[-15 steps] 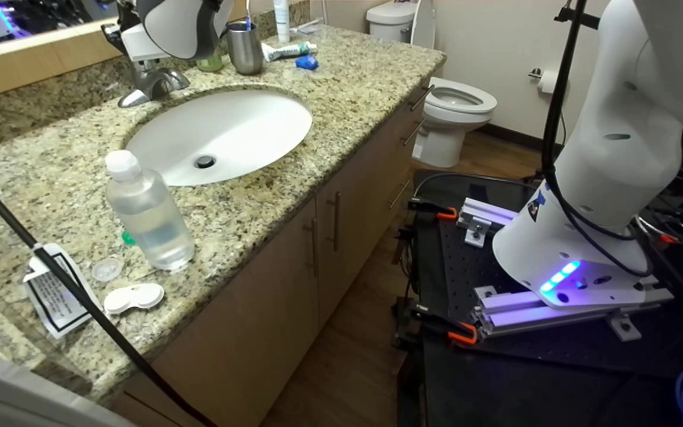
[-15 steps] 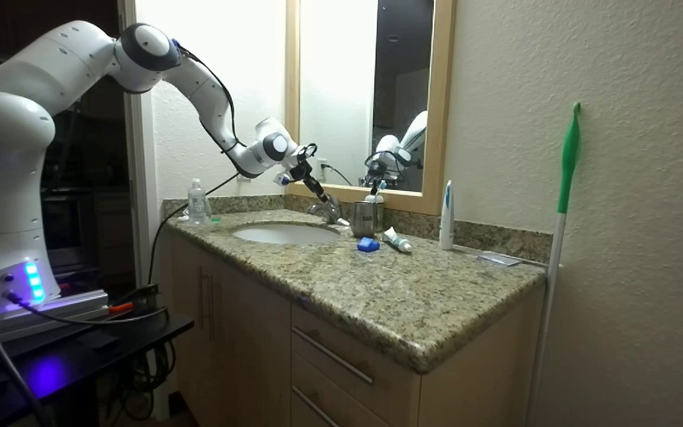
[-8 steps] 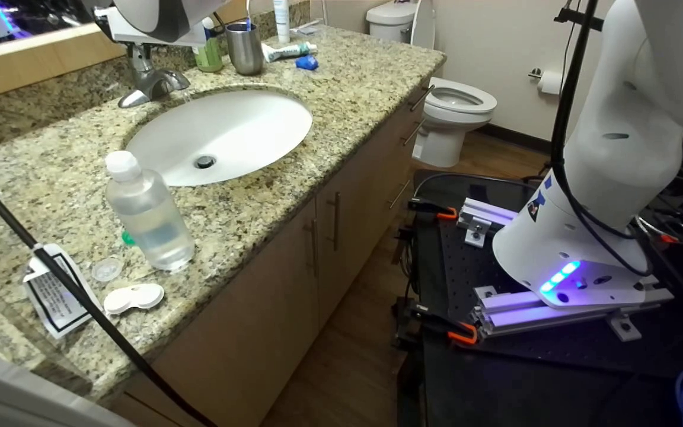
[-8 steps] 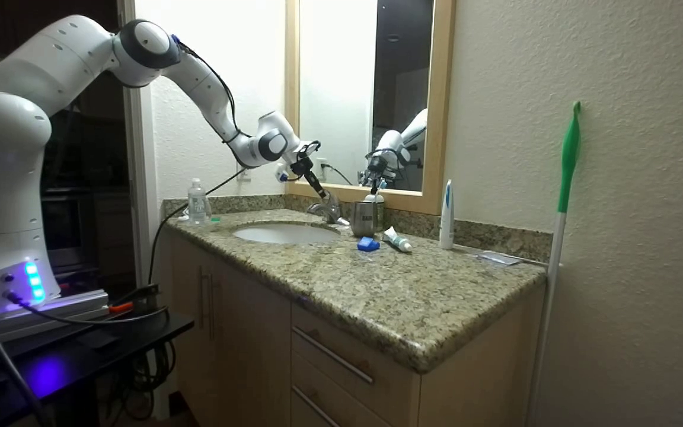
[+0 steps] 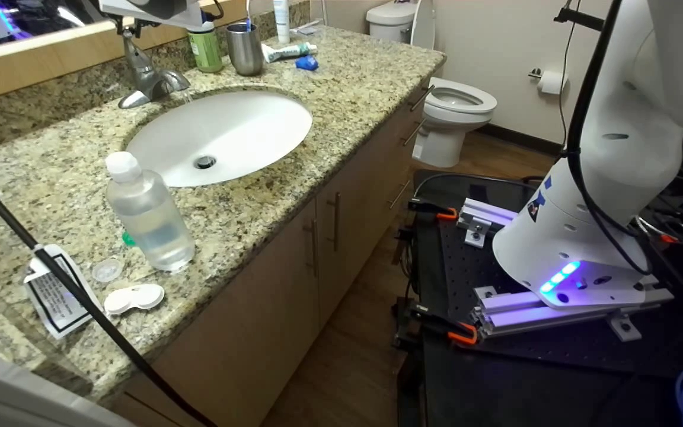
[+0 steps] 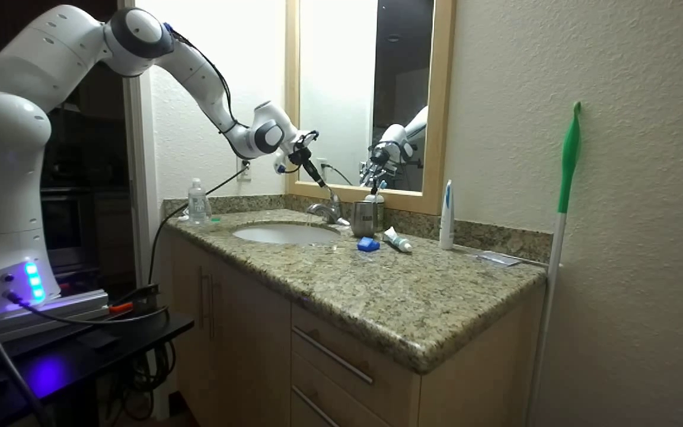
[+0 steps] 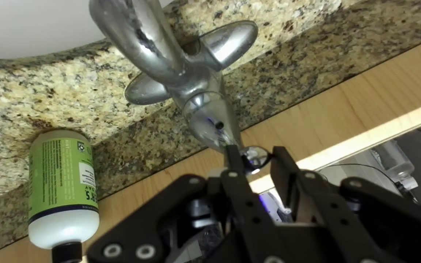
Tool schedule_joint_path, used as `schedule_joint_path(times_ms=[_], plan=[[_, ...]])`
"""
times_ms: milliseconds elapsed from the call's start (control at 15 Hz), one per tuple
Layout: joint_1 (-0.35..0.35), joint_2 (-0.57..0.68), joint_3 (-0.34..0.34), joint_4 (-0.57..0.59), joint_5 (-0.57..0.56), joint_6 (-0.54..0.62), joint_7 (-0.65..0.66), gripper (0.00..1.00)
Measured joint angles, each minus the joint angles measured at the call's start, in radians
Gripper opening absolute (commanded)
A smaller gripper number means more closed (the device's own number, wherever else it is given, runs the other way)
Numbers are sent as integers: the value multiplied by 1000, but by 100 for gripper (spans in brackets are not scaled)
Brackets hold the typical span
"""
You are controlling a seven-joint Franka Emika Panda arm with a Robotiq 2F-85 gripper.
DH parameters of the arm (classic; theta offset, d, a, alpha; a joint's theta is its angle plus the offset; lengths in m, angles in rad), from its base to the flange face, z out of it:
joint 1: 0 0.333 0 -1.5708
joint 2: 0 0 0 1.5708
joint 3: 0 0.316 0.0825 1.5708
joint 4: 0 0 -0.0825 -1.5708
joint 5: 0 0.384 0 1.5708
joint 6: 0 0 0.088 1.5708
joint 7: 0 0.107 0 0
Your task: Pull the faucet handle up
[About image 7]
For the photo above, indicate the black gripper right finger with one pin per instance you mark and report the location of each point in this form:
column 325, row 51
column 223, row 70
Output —
column 307, row 205

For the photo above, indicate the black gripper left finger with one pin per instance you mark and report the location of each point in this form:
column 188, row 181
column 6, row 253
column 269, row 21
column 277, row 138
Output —
column 237, row 195

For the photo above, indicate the chrome faucet spout and base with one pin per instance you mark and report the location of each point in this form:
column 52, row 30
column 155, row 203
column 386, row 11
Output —
column 142, row 38

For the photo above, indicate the grey metal equipment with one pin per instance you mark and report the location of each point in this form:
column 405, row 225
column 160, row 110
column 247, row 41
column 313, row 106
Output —
column 391, row 165

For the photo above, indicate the green label white bottle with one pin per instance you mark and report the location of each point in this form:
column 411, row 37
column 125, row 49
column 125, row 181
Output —
column 62, row 184

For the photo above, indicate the white sink basin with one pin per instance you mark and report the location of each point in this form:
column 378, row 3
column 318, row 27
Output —
column 30, row 24

